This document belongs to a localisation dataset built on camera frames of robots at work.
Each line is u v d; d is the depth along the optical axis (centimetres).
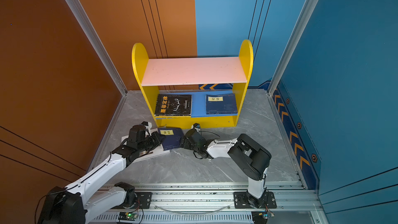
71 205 39
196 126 84
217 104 92
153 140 74
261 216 71
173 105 90
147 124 79
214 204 73
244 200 73
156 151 79
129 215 71
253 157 48
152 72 73
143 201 74
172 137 89
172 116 87
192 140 71
